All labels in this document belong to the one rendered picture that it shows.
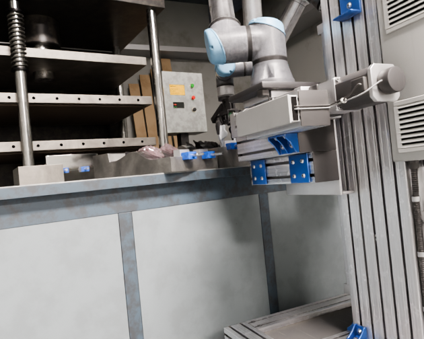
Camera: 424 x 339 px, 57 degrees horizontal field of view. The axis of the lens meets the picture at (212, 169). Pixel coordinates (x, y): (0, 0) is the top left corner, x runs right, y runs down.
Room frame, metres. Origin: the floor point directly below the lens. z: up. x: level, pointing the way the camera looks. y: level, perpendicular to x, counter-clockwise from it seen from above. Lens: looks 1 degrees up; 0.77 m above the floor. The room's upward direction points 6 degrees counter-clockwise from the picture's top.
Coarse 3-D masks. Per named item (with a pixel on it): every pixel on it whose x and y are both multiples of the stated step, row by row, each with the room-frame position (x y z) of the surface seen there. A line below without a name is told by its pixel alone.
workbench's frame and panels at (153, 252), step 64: (0, 192) 1.16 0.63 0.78; (64, 192) 1.26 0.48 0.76; (128, 192) 1.42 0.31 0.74; (192, 192) 1.56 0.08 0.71; (256, 192) 1.72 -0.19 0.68; (0, 256) 1.20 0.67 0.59; (64, 256) 1.29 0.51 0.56; (128, 256) 1.41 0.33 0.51; (192, 256) 1.54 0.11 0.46; (256, 256) 1.71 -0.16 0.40; (320, 256) 1.91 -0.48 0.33; (0, 320) 1.19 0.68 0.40; (64, 320) 1.28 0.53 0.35; (128, 320) 1.40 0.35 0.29; (192, 320) 1.53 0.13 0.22
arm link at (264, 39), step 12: (252, 24) 1.28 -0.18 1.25; (264, 24) 1.25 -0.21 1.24; (276, 24) 1.26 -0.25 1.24; (252, 36) 1.25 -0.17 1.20; (264, 36) 1.25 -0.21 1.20; (276, 36) 1.25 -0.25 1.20; (252, 48) 1.26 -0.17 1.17; (264, 48) 1.25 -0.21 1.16; (276, 48) 1.25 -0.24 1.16; (252, 60) 1.30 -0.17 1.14
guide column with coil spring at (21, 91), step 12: (12, 0) 1.96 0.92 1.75; (12, 12) 1.96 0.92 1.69; (12, 24) 1.96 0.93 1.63; (12, 36) 1.97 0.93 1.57; (24, 72) 1.98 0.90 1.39; (24, 84) 1.97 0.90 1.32; (24, 96) 1.97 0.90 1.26; (24, 108) 1.97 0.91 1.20; (24, 120) 1.96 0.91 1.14; (24, 132) 1.96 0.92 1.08; (24, 144) 1.96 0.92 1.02; (24, 156) 1.96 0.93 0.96
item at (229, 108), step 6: (222, 96) 1.66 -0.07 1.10; (228, 96) 1.64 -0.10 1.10; (222, 102) 1.69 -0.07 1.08; (228, 102) 1.65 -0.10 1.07; (222, 108) 1.69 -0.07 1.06; (228, 108) 1.65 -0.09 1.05; (234, 108) 1.65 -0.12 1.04; (222, 114) 1.66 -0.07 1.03; (228, 114) 1.63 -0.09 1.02; (222, 120) 1.68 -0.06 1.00; (228, 120) 1.63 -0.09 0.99
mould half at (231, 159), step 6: (192, 150) 1.88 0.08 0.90; (210, 150) 1.71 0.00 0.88; (216, 150) 1.66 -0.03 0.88; (222, 150) 1.66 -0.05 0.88; (228, 150) 1.68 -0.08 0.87; (234, 150) 1.70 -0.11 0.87; (222, 156) 1.66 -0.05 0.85; (228, 156) 1.68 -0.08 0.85; (234, 156) 1.70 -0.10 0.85; (222, 162) 1.66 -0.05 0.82; (228, 162) 1.68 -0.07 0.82; (234, 162) 1.69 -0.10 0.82; (240, 162) 1.71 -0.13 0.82; (246, 162) 1.73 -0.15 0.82
